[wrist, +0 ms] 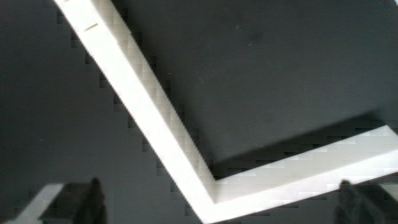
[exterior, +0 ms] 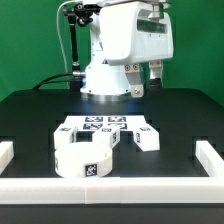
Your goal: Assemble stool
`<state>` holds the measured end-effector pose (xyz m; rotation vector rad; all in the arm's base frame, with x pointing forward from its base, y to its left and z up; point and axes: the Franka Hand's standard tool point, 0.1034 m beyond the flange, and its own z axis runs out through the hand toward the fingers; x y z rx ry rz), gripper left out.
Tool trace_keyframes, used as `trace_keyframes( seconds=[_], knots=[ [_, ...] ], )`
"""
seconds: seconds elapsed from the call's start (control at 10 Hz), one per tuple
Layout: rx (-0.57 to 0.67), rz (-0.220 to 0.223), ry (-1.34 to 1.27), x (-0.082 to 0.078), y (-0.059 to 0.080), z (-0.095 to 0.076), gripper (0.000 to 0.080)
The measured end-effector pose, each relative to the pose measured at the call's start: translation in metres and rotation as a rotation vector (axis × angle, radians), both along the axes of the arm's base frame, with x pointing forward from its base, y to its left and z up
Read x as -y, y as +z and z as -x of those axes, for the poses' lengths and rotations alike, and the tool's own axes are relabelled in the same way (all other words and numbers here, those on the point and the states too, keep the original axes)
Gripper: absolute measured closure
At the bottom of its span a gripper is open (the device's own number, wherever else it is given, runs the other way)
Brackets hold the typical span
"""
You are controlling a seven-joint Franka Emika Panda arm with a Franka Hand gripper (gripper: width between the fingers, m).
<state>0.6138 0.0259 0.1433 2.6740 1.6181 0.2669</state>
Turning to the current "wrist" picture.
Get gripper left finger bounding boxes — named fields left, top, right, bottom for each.
left=0, top=178, right=107, bottom=224

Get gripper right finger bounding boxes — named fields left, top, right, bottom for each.
left=334, top=181, right=398, bottom=224

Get white U-shaped fence wall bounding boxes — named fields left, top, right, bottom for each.
left=54, top=0, right=398, bottom=224

